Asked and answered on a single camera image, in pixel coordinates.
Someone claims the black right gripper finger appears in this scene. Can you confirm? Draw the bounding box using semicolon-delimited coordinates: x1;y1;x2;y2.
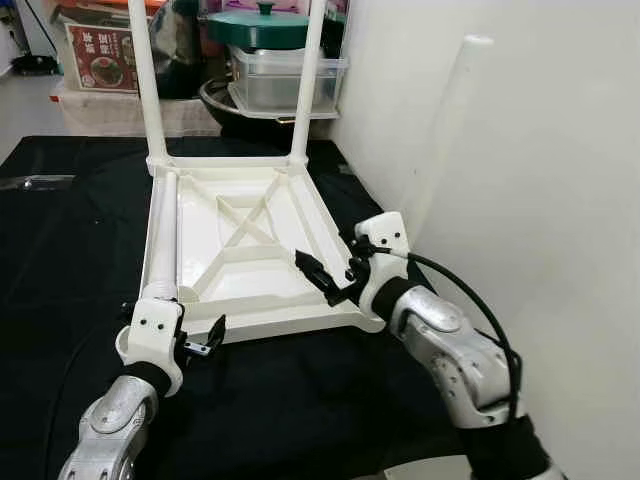
294;250;343;304

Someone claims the white plastic children tabletop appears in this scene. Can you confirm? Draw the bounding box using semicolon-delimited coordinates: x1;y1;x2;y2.
115;155;386;361

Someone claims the white plastic table leg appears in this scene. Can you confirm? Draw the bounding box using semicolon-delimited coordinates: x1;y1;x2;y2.
128;0;173;166
288;0;328;163
143;170;183;303
405;35;497;243

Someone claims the black tablecloth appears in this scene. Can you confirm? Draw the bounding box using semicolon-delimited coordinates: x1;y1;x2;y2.
0;132;561;480

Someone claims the black wok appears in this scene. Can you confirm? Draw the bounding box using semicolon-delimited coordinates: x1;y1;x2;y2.
198;78;341;137

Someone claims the clear plastic bin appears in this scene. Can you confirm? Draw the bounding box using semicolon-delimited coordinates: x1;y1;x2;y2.
228;45;351;119

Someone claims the clear tape strip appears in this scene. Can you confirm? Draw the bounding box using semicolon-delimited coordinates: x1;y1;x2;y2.
0;174;77;192

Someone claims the beige cloth cover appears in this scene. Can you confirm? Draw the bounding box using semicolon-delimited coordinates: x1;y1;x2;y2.
50;85;223;139

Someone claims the dark green pot lid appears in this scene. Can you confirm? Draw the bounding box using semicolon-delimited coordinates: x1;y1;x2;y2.
205;2;348;51

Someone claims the black dustpan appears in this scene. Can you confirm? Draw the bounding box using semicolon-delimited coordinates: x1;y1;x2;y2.
10;55;59;77

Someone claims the storage box with orange lid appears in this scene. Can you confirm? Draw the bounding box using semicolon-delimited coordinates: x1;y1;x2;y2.
50;0;166;93

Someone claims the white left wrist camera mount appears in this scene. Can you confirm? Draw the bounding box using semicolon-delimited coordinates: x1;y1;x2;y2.
115;297;187;397

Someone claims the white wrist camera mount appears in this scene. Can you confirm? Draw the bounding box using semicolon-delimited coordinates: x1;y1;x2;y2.
115;297;187;397
352;211;411;313

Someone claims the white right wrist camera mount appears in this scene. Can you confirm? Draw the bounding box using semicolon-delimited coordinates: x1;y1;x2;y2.
352;211;411;313

